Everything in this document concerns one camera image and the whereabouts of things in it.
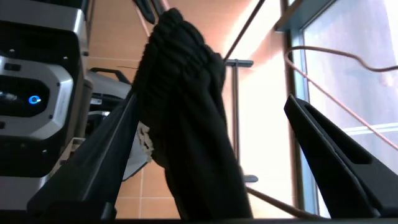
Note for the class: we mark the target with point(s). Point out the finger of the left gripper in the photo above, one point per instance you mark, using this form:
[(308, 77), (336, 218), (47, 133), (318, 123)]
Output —
[(146, 11)]

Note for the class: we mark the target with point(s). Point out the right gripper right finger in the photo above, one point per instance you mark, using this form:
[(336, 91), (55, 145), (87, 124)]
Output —
[(335, 174)]

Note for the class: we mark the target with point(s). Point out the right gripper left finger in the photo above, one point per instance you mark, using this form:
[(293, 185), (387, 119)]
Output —
[(93, 161)]

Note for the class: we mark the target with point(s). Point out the pink clothes hanger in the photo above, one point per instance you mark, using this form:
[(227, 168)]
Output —
[(342, 106), (280, 203)]

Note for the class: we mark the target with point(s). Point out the black shorts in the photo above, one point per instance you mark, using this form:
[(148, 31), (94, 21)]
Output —
[(186, 124)]

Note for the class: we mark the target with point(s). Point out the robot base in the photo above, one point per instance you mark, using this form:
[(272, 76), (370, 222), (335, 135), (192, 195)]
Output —
[(31, 77)]

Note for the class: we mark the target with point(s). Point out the window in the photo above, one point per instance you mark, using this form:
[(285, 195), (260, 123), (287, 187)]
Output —
[(348, 37)]

